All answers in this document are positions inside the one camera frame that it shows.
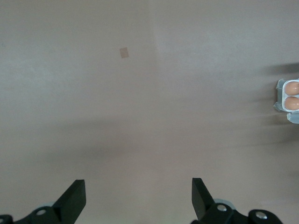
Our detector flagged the brown egg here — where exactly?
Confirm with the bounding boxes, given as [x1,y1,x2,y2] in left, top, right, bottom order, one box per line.
[285,96,299,110]
[285,82,299,96]

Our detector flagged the clear plastic egg box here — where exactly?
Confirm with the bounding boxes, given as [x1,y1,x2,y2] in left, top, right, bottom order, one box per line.
[273,78,299,124]

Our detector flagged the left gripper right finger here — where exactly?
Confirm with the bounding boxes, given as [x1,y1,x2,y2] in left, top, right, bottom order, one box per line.
[190,178,284,224]

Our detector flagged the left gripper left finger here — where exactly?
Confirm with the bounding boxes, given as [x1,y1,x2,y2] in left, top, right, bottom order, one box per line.
[0,179,86,224]

